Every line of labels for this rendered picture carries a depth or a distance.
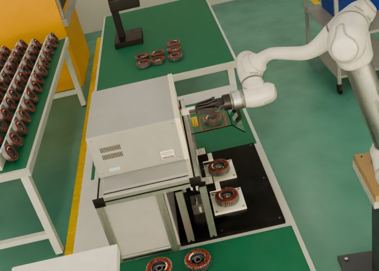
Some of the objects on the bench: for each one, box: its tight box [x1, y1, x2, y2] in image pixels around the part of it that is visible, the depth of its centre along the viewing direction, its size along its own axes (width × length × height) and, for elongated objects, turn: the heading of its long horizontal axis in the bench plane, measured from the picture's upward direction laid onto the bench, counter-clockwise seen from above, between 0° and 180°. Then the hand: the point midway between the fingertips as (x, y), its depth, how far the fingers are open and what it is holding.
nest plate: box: [210, 187, 247, 216], centre depth 234 cm, size 15×15×1 cm
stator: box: [215, 187, 240, 207], centre depth 233 cm, size 11×11×4 cm
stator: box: [208, 159, 230, 176], centre depth 254 cm, size 11×11×4 cm
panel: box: [164, 191, 180, 245], centre depth 237 cm, size 1×66×30 cm, turn 24°
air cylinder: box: [190, 194, 204, 215], centre depth 233 cm, size 5×8×6 cm
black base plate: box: [174, 143, 286, 247], centre depth 245 cm, size 47×64×2 cm
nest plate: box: [204, 159, 237, 182], centre depth 255 cm, size 15×15×1 cm
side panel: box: [96, 193, 179, 263], centre depth 210 cm, size 28×3×32 cm, turn 114°
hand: (188, 110), depth 231 cm, fingers closed
